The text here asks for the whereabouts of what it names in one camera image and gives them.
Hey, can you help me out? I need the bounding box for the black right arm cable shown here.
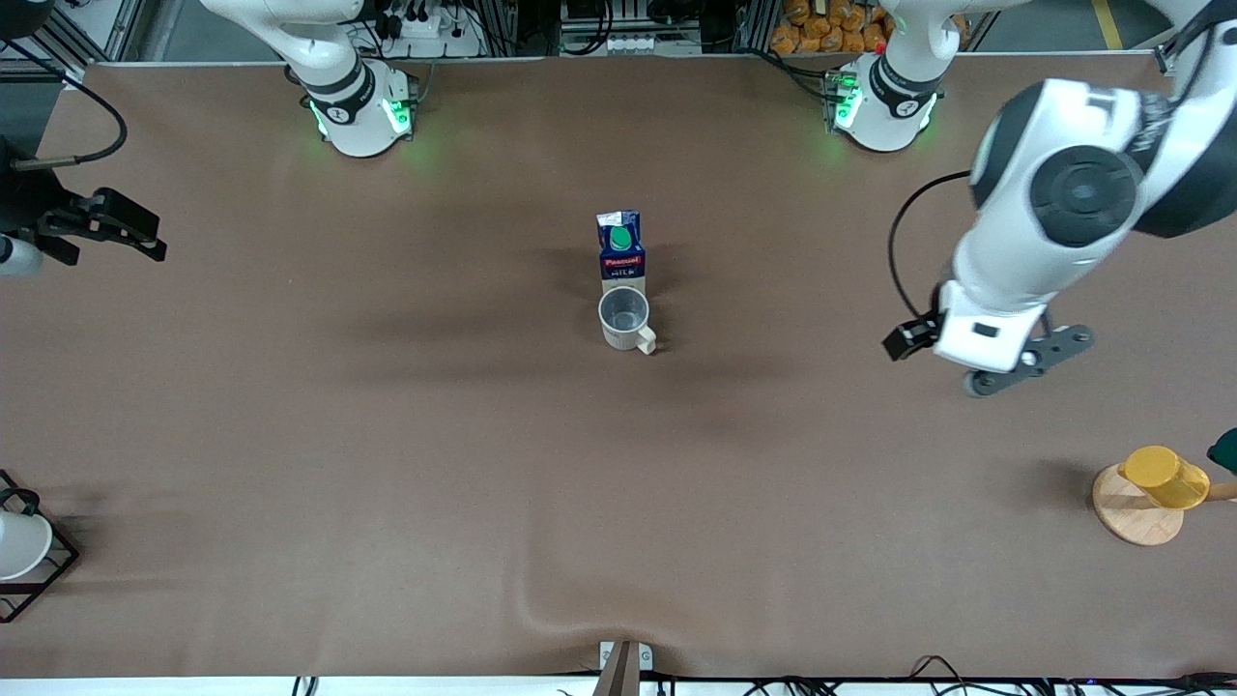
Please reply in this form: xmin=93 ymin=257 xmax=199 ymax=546
xmin=0 ymin=39 xmax=129 ymax=173

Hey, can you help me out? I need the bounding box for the white power strip with plugs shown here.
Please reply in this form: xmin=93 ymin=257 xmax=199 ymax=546
xmin=380 ymin=0 xmax=484 ymax=59

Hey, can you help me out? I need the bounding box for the beige grey mug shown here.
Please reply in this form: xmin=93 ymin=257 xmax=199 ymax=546
xmin=597 ymin=286 xmax=658 ymax=357

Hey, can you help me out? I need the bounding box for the black wire rack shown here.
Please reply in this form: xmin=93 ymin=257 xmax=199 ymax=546
xmin=0 ymin=470 xmax=81 ymax=624

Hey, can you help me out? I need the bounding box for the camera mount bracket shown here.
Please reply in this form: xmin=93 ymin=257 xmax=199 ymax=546
xmin=591 ymin=640 xmax=655 ymax=696

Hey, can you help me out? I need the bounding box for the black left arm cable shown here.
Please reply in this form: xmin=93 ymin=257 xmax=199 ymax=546
xmin=887 ymin=172 xmax=972 ymax=325

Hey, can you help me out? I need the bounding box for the orange snack bag pile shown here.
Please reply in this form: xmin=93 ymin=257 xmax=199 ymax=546
xmin=770 ymin=0 xmax=895 ymax=56

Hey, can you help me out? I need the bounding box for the small black left connector box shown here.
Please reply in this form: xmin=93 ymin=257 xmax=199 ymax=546
xmin=881 ymin=317 xmax=940 ymax=363

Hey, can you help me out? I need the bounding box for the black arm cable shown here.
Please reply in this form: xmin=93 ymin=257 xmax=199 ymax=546
xmin=0 ymin=39 xmax=129 ymax=173
xmin=887 ymin=172 xmax=972 ymax=325

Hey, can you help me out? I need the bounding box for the blue white milk carton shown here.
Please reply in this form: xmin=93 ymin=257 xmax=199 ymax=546
xmin=595 ymin=209 xmax=647 ymax=294

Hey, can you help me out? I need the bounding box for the white cup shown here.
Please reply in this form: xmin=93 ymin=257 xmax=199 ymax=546
xmin=0 ymin=509 xmax=54 ymax=582

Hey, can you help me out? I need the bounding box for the black floor cable bundle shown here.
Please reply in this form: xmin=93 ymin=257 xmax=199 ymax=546
xmin=744 ymin=654 xmax=1237 ymax=696

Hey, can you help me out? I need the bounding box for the slim white power strip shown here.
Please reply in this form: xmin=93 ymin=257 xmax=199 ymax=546
xmin=604 ymin=35 xmax=702 ymax=56

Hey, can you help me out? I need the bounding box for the yellow cup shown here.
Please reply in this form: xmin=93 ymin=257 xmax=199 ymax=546
xmin=1118 ymin=446 xmax=1212 ymax=511

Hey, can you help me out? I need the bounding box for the round wooden stand base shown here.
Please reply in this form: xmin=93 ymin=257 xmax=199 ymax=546
xmin=1092 ymin=464 xmax=1186 ymax=548

